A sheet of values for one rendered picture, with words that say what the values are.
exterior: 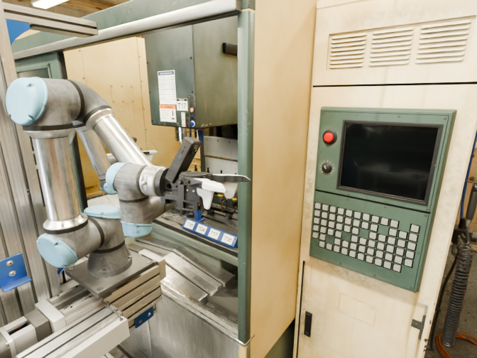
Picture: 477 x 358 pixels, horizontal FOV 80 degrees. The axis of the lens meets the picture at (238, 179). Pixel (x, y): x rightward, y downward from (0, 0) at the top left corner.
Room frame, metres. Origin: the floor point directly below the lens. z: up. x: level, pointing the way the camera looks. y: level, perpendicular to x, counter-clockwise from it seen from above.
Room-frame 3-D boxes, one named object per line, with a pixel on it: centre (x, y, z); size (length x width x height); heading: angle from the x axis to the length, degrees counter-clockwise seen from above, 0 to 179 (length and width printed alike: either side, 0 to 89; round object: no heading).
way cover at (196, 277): (1.65, 0.47, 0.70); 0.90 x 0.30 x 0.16; 53
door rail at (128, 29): (1.54, 0.81, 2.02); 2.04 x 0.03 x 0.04; 53
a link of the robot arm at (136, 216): (0.72, 0.27, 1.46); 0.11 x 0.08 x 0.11; 159
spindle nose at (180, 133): (2.09, 0.38, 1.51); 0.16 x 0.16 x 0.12
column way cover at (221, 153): (2.44, 0.11, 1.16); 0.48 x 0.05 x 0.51; 53
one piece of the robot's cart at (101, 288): (0.91, 0.48, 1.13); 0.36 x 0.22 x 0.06; 145
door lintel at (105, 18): (1.56, 0.79, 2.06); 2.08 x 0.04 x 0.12; 53
